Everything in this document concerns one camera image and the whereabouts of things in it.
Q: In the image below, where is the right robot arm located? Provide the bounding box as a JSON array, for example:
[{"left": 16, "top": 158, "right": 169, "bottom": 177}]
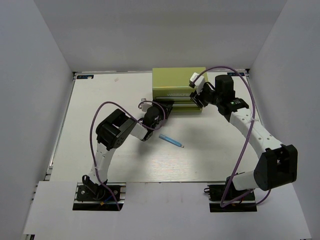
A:
[{"left": 189, "top": 73, "right": 298, "bottom": 200}]

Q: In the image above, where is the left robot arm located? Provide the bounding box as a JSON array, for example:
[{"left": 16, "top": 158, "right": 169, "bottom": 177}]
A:
[{"left": 82, "top": 100, "right": 174, "bottom": 200}]

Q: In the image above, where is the left blue corner label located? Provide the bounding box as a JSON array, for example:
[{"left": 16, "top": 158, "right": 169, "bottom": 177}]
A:
[{"left": 76, "top": 74, "right": 94, "bottom": 80}]

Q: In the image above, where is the right blue corner label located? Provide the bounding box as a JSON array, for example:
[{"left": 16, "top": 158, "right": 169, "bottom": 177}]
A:
[{"left": 227, "top": 72, "right": 245, "bottom": 77}]

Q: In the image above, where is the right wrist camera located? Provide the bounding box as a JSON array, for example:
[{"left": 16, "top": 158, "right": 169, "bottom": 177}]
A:
[{"left": 189, "top": 72, "right": 206, "bottom": 95}]

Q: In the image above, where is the blue utility knife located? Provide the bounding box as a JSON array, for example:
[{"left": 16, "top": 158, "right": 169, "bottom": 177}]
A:
[{"left": 158, "top": 134, "right": 185, "bottom": 148}]

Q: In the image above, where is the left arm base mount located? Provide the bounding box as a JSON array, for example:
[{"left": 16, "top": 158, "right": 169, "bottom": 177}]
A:
[{"left": 72, "top": 182, "right": 126, "bottom": 212}]

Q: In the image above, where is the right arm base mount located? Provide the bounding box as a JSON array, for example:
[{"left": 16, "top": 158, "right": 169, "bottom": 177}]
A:
[{"left": 203, "top": 183, "right": 258, "bottom": 213}]

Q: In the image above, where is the blue corner label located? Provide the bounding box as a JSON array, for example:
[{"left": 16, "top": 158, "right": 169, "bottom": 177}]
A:
[
  {"left": 76, "top": 74, "right": 94, "bottom": 80},
  {"left": 227, "top": 72, "right": 245, "bottom": 77}
]

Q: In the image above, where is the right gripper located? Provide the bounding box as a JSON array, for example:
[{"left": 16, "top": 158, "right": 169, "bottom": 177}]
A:
[{"left": 190, "top": 83, "right": 222, "bottom": 109}]

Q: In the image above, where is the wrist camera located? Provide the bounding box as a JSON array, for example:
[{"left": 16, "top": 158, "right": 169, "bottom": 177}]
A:
[
  {"left": 189, "top": 72, "right": 206, "bottom": 95},
  {"left": 138, "top": 98, "right": 152, "bottom": 113}
]

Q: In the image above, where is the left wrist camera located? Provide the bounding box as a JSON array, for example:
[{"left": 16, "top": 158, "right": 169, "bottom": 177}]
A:
[{"left": 138, "top": 98, "right": 152, "bottom": 113}]

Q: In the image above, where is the green metal drawer box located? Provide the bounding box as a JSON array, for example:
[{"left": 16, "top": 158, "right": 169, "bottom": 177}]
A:
[{"left": 152, "top": 67, "right": 206, "bottom": 113}]

